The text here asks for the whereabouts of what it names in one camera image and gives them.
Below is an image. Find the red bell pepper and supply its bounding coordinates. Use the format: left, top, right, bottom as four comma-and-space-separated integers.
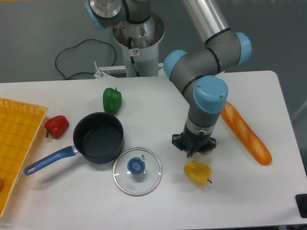
45, 115, 69, 139

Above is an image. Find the green bell pepper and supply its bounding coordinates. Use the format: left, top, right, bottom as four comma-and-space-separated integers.
102, 88, 122, 115

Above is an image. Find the glass lid with blue knob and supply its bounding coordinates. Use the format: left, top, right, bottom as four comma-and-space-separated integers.
113, 148, 163, 196

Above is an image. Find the orange baguette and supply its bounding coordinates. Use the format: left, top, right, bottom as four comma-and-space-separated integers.
221, 102, 272, 166

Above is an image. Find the dark saucepan with blue handle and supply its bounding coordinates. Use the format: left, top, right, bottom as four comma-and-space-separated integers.
24, 112, 124, 175

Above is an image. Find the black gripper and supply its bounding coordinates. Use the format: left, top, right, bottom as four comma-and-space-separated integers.
172, 125, 216, 158

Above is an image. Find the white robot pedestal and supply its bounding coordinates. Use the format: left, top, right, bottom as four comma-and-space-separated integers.
94, 5, 165, 77

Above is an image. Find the yellow bell pepper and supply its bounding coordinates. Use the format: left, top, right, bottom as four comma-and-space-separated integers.
184, 161, 213, 186

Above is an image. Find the yellow wicker basket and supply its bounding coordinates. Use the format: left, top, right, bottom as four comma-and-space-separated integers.
0, 98, 48, 217

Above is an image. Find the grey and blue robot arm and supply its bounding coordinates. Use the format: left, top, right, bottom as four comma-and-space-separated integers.
84, 0, 252, 157

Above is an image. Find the black object at table edge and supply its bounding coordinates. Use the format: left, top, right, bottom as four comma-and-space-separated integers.
295, 194, 307, 219

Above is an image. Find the black cable on floor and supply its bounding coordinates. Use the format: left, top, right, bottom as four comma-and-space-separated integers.
55, 38, 117, 80

